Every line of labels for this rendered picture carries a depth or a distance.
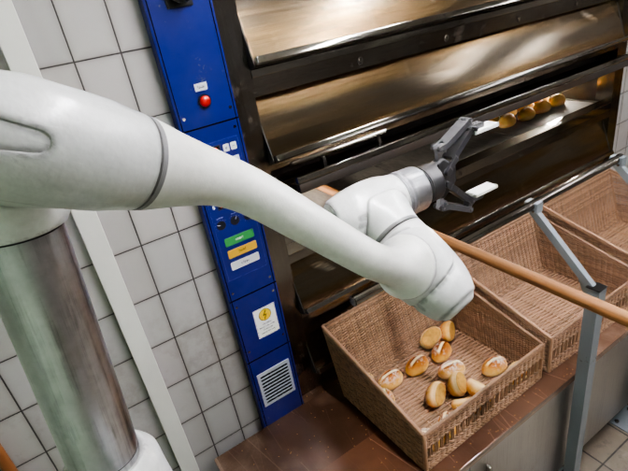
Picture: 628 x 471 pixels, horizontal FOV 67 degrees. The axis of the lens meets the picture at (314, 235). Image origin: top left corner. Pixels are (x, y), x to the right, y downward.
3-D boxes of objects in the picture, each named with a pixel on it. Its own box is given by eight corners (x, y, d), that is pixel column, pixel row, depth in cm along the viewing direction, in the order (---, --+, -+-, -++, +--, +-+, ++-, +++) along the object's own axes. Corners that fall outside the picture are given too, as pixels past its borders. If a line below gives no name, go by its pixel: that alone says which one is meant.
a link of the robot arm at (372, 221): (372, 198, 96) (414, 244, 90) (307, 225, 89) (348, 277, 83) (385, 158, 87) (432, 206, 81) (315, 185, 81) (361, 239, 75)
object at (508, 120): (411, 115, 259) (410, 105, 256) (471, 93, 279) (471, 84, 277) (507, 130, 211) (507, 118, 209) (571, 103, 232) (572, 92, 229)
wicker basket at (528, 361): (328, 384, 174) (317, 324, 162) (436, 316, 199) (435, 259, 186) (426, 477, 136) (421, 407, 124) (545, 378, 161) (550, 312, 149)
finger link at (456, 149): (435, 173, 96) (431, 169, 95) (463, 126, 96) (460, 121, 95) (449, 178, 93) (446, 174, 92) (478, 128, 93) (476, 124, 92)
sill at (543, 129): (278, 249, 153) (277, 238, 151) (597, 108, 230) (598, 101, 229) (288, 256, 148) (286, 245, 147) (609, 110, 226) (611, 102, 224)
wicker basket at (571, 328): (442, 313, 200) (440, 257, 187) (528, 262, 224) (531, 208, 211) (549, 376, 162) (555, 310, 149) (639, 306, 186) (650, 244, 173)
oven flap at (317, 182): (301, 193, 126) (268, 187, 143) (652, 56, 203) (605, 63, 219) (299, 185, 125) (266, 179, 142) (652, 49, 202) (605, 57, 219)
